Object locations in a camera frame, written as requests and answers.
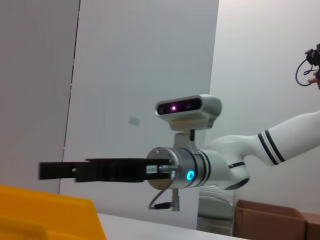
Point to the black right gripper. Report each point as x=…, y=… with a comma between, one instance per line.
x=120, y=171

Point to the white and silver right arm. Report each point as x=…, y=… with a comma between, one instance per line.
x=225, y=155

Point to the bare operator hand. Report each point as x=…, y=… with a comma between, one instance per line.
x=318, y=80

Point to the yellow plastic bin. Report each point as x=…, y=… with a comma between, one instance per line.
x=45, y=215

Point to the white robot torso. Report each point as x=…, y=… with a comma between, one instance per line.
x=215, y=207

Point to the brown cardboard box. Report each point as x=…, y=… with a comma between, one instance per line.
x=313, y=225
x=270, y=222

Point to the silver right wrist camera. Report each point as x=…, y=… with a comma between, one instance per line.
x=200, y=107

